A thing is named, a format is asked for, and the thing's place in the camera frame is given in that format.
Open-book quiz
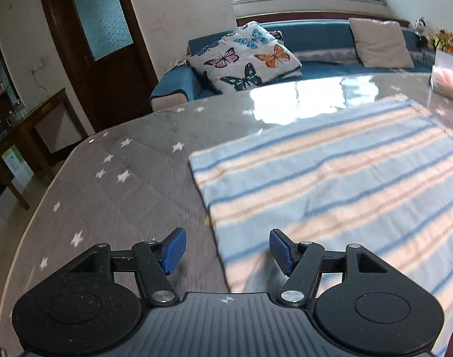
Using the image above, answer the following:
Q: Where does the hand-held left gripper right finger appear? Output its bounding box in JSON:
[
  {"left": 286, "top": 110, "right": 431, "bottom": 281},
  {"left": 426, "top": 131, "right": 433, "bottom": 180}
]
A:
[{"left": 269, "top": 229, "right": 389, "bottom": 306}]

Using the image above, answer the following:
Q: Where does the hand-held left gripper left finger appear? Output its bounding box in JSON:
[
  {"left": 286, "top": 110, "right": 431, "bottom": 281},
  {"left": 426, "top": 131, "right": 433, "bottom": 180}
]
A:
[{"left": 69, "top": 228, "right": 187, "bottom": 304}]

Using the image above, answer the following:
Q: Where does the striped blue pink cloth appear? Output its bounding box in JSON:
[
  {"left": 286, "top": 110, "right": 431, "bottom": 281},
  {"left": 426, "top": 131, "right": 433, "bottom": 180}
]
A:
[{"left": 188, "top": 95, "right": 453, "bottom": 357}]

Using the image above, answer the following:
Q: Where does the grey star print tablecloth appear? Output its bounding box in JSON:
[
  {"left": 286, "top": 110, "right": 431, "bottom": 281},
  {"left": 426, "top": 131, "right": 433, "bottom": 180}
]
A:
[{"left": 0, "top": 71, "right": 453, "bottom": 357}]

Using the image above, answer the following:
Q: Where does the dark wooden glass door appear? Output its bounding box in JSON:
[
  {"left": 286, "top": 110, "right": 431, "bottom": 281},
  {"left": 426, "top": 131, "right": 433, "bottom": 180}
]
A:
[{"left": 38, "top": 0, "right": 160, "bottom": 132}]

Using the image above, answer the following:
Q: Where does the green white box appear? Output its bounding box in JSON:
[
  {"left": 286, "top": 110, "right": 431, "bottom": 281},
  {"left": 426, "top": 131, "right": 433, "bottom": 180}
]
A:
[{"left": 1, "top": 145, "right": 34, "bottom": 190}]

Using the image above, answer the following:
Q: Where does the butterfly print pillow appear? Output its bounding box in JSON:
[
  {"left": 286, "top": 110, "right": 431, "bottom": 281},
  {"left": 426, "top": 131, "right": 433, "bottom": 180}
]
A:
[{"left": 185, "top": 21, "right": 303, "bottom": 95}]

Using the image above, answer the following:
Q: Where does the dark wooden side table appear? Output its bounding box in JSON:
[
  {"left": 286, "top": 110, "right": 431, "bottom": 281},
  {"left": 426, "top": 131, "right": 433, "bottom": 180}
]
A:
[{"left": 0, "top": 88, "right": 89, "bottom": 211}]

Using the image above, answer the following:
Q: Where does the blue sofa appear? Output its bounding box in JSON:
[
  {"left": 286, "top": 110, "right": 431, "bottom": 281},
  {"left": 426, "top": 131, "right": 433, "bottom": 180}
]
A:
[{"left": 149, "top": 18, "right": 441, "bottom": 112}]

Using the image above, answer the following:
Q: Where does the beige pillow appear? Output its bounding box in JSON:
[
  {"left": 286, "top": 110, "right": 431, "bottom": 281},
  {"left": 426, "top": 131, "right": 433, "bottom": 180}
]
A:
[{"left": 349, "top": 17, "right": 415, "bottom": 69}]

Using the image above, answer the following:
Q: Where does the clear bag with pink contents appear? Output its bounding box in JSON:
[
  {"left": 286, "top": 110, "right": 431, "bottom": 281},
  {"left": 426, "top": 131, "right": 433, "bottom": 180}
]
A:
[{"left": 429, "top": 50, "right": 453, "bottom": 105}]

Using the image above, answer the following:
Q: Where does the orange plush toy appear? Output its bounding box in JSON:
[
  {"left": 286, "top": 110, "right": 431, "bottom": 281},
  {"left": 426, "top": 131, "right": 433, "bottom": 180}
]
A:
[{"left": 429, "top": 28, "right": 453, "bottom": 54}]

